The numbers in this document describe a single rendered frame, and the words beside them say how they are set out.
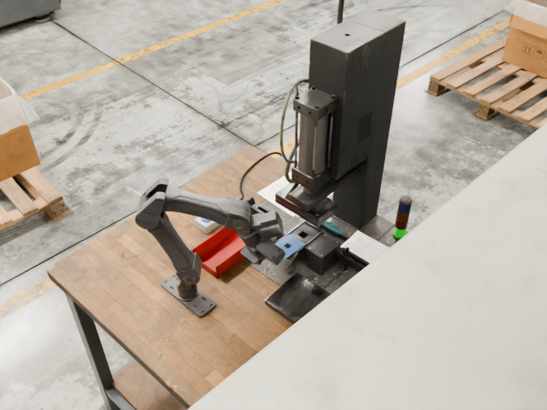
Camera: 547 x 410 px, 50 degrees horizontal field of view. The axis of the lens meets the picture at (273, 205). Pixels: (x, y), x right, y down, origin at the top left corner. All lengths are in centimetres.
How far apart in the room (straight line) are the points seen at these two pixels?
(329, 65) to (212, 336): 86
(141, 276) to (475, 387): 138
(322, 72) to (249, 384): 105
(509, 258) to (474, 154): 324
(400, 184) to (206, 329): 226
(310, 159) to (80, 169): 255
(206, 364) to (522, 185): 102
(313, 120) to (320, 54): 18
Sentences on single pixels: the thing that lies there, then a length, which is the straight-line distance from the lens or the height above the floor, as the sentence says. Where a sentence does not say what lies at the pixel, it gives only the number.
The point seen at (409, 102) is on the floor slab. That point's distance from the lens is 464.
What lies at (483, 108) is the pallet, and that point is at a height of 8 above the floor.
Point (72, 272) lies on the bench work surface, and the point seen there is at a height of 90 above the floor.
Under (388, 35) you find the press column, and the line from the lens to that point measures 171.
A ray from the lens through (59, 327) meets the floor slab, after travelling 312.
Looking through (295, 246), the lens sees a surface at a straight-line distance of 191.
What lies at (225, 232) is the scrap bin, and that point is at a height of 93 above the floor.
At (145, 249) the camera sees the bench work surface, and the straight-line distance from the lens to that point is 207.
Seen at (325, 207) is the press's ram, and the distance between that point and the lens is 183.
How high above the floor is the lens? 234
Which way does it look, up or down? 41 degrees down
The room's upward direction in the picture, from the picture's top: straight up
